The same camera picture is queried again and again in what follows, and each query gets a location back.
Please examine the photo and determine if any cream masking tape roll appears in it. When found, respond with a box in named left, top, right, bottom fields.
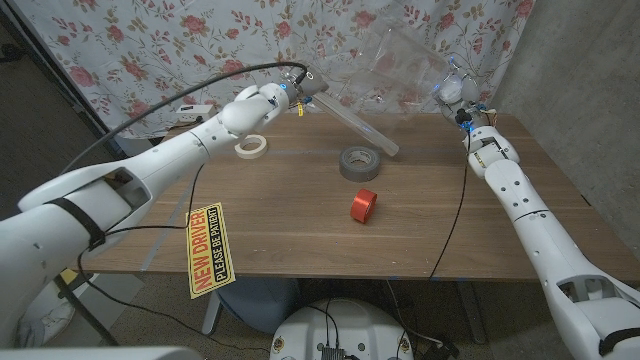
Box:
left=234, top=133, right=269, bottom=160

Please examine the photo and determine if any yellow new driver sign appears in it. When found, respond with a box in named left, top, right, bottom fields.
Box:
left=185, top=202, right=237, bottom=300

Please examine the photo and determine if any grey table leg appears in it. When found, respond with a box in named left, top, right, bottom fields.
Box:
left=455, top=279, right=487, bottom=345
left=201, top=289, right=224, bottom=336

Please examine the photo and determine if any white power strip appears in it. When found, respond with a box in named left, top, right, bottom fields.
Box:
left=175, top=104, right=218, bottom=124

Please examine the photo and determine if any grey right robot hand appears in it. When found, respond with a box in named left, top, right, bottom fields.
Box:
left=432, top=55, right=499, bottom=132

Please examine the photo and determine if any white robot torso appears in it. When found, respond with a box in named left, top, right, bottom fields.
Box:
left=269, top=298, right=415, bottom=360

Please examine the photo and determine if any black power strip cable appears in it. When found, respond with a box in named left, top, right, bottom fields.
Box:
left=167, top=115, right=204, bottom=132

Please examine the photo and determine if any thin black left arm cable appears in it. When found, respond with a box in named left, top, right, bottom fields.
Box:
left=74, top=162, right=271, bottom=354

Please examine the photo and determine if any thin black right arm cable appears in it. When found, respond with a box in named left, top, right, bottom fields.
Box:
left=428, top=129, right=471, bottom=280

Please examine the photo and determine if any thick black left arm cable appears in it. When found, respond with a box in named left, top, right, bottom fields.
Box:
left=59, top=61, right=309, bottom=176

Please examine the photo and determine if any red tape roll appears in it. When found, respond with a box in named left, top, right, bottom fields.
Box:
left=349, top=188, right=378, bottom=224

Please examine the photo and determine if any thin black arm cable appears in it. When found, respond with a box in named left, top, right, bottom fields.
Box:
left=428, top=129, right=471, bottom=280
left=74, top=162, right=271, bottom=354

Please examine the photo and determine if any black plug adapter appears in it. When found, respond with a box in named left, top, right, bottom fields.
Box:
left=429, top=339, right=459, bottom=360

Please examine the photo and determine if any grey duct tape roll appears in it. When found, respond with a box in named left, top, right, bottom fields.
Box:
left=338, top=145, right=382, bottom=183

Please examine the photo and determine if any blue grey stool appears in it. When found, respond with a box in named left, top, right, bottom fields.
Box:
left=218, top=277, right=301, bottom=335

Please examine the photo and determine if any white sneaker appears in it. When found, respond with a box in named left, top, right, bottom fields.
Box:
left=17, top=282, right=76, bottom=346

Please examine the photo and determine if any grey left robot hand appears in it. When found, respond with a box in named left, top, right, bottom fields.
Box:
left=279, top=69, right=331, bottom=107

